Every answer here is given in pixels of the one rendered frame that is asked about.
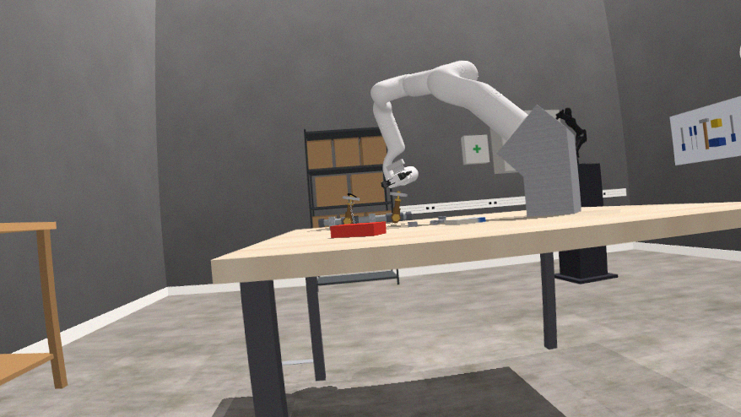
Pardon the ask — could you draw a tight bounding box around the red flat block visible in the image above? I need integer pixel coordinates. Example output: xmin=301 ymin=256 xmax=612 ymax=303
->
xmin=330 ymin=222 xmax=387 ymax=238

